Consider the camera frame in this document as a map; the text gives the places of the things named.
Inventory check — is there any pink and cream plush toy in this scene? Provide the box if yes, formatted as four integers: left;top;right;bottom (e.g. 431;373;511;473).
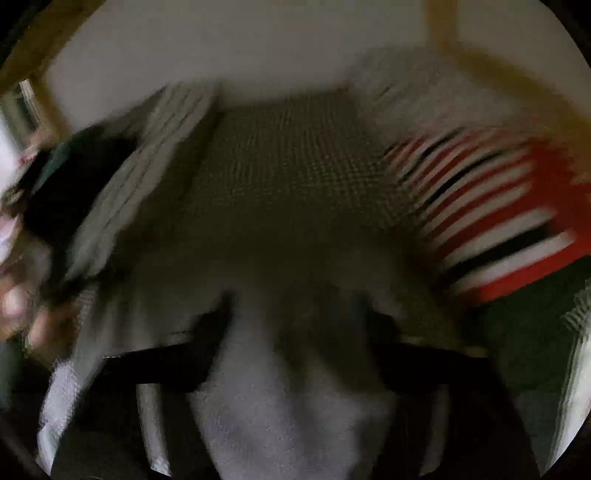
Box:
0;203;61;352

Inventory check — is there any black and white checked bedsheet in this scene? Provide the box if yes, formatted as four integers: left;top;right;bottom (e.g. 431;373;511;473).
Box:
180;90;416;259

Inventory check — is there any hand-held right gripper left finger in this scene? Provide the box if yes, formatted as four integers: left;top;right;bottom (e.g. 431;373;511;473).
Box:
51;293;237;480

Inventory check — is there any grey fuzzy blanket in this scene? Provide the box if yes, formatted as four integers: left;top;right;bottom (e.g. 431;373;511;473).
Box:
351;46;555;139

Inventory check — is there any dark green cloth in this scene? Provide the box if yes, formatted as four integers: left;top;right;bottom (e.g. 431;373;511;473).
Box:
466;263;591;462

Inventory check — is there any white ribbed cloth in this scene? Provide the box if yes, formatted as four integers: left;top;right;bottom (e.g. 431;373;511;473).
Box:
561;286;591;416

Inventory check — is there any teal cloth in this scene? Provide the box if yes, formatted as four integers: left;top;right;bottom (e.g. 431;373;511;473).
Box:
32;127;107;195

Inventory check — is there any wooden bed frame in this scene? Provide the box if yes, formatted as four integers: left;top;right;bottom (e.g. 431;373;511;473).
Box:
0;0;591;153

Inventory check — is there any white grey striped cloth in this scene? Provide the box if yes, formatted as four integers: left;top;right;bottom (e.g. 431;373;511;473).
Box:
65;83;220;282

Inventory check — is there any red white black striped cloth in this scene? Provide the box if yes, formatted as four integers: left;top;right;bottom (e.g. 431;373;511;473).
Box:
383;124;591;303

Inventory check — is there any light grey sweater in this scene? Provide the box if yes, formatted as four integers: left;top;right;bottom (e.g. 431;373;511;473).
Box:
37;240;467;480

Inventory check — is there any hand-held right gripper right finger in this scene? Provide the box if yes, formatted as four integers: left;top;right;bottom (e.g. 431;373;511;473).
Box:
364;304;542;480

